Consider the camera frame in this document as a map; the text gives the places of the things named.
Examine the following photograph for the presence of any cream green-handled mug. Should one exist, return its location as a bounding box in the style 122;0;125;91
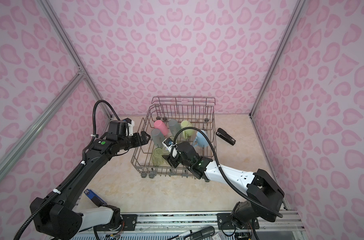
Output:
181;120;195;140

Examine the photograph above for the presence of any blue black small box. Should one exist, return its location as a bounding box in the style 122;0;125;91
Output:
84;189;107;207

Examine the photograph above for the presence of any pale green cup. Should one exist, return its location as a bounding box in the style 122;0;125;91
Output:
151;148;169;167

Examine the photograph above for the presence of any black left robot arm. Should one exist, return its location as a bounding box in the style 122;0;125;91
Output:
14;100;151;240

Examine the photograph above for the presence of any blue handled white mug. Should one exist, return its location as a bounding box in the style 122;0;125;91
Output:
193;130;209;148

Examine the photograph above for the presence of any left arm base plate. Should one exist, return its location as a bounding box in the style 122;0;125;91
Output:
96;214;138;232

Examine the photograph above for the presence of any black stapler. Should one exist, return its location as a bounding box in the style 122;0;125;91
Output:
216;128;236;146

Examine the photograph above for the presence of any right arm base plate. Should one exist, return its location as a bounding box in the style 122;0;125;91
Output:
216;213;260;231

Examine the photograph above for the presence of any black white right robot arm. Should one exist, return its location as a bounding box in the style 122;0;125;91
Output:
163;129;285;229

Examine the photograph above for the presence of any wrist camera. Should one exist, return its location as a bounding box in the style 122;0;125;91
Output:
123;118;135;136
162;136;177;158

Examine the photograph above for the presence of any pink plastic cup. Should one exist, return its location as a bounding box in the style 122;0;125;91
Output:
154;120;170;137

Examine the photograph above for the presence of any teal textured plastic cup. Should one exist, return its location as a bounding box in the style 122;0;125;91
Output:
168;119;182;136

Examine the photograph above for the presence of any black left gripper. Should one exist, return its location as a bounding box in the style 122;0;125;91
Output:
119;130;151;151

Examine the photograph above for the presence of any grey wire dish rack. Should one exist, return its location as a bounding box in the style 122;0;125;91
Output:
131;96;217;179

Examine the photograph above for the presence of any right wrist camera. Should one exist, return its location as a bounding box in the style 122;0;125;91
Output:
162;136;177;158

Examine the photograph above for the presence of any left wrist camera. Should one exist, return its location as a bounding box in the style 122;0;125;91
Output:
123;118;135;136

